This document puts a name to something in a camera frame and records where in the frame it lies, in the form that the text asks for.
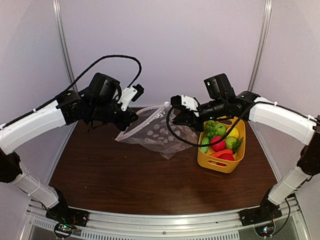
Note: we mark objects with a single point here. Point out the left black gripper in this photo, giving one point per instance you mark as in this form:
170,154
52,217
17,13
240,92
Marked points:
130,116

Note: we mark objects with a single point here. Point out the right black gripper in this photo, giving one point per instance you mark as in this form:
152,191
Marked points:
193,122

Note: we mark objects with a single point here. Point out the green toy grapes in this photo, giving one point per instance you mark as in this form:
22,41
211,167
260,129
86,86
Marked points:
210,129

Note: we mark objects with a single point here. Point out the green toy cucumber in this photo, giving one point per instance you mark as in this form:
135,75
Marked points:
205,141

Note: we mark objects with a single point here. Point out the clear zip top bag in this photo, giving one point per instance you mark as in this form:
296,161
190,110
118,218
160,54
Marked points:
151,132

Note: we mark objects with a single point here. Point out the green toy apple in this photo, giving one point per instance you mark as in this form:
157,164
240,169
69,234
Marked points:
220,129

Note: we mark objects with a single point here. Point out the red toy apple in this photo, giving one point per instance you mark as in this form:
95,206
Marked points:
219,144

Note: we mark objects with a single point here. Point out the orange toy carrot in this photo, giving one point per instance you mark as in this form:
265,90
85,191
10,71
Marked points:
221,152

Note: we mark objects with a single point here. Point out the yellow toy lemon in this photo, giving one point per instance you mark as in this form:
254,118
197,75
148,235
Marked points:
234,133

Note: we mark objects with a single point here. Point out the red toy pepper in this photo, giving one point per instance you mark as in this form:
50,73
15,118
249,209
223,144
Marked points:
226,157

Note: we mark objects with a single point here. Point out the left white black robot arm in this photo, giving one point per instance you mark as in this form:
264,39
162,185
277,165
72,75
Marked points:
102,101

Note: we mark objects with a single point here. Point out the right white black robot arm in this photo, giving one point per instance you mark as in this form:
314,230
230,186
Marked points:
250,106

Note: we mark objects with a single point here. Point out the yellow plastic basket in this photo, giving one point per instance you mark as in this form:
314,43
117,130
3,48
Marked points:
209,162

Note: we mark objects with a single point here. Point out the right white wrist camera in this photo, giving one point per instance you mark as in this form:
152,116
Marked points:
184,102

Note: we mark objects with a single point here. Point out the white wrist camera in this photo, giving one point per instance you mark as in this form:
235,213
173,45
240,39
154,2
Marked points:
184,102
130,94

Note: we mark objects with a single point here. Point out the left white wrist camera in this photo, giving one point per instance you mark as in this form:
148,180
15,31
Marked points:
130,94

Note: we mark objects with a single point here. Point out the right aluminium frame post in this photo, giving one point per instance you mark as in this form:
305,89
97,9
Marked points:
263,36

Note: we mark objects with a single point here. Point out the aluminium frame post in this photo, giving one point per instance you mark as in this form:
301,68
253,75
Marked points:
62,40
263,36

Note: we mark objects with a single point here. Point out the aluminium front rail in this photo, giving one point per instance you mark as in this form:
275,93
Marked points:
224,225

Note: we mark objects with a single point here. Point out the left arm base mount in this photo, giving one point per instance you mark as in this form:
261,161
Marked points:
64,214

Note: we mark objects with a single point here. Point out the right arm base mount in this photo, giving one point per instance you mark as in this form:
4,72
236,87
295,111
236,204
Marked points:
265,212

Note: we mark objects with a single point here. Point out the left aluminium frame post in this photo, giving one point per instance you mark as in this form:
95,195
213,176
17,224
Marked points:
62,40

